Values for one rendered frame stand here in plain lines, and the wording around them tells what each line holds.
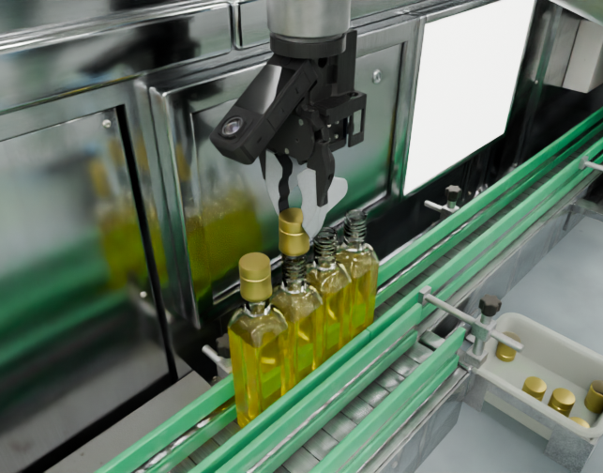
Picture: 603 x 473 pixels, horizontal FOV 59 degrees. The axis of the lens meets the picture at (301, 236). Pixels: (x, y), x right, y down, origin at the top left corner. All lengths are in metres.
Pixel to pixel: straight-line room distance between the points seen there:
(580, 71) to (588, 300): 0.67
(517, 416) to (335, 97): 0.62
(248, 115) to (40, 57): 0.18
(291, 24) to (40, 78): 0.22
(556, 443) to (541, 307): 0.37
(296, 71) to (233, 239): 0.30
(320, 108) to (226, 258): 0.30
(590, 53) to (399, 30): 0.88
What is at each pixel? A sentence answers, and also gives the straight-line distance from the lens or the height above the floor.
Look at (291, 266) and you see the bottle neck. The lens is 0.62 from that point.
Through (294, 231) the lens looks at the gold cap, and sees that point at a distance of 0.59.
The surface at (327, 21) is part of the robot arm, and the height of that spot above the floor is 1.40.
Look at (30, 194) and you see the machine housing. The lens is 0.60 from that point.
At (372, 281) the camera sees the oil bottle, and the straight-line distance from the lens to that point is 0.75.
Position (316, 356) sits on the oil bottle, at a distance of 0.72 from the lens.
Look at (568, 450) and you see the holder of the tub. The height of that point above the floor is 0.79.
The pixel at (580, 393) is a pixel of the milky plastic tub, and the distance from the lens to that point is 1.07.
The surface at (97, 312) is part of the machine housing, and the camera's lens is 0.71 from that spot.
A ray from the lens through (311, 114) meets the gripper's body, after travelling 0.52.
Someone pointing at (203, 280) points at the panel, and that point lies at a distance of 0.73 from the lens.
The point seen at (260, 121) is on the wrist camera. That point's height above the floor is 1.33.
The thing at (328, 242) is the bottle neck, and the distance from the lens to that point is 0.65.
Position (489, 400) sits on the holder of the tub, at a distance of 0.98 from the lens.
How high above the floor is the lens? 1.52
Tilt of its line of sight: 35 degrees down
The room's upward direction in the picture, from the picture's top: straight up
